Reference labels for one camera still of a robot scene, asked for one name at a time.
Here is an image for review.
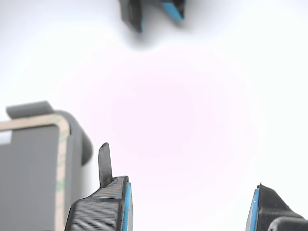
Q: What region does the tan rectangular frame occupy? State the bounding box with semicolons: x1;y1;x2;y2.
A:
0;114;71;231

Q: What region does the gray holder with black legs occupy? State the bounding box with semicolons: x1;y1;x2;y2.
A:
0;100;95;231

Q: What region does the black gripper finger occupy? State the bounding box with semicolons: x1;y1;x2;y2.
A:
63;142;134;231
244;182;306;231

